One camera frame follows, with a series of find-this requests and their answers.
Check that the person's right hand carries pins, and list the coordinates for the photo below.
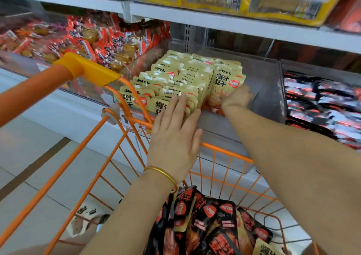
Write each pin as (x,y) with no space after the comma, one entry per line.
(237,99)

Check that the person's left hand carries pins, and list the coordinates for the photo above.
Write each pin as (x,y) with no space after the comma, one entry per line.
(175,142)

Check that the yellow orange snack packet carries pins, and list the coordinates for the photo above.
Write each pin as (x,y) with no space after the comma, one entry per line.
(225,61)
(223,91)
(228,69)

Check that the pile of black orange snacks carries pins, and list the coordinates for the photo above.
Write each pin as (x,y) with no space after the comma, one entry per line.
(197,224)

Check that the orange shopping cart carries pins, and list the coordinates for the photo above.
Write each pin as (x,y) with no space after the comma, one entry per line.
(84,68)

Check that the person's left forearm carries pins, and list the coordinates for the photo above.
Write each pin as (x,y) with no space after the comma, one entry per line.
(135,224)

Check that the person's right forearm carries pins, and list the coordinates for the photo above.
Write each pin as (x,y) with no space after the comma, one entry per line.
(304,173)

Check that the person's left white sandal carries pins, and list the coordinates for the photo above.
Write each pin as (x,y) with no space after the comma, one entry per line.
(84,221)

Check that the stack of yellow trimmed packets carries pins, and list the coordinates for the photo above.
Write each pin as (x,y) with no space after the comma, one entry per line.
(254,1)

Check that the pile of red tan packets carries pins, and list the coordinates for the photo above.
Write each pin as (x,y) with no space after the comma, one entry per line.
(96,40)

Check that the stack of orange trimmed packets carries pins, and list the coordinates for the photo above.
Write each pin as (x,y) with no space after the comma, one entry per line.
(347,12)

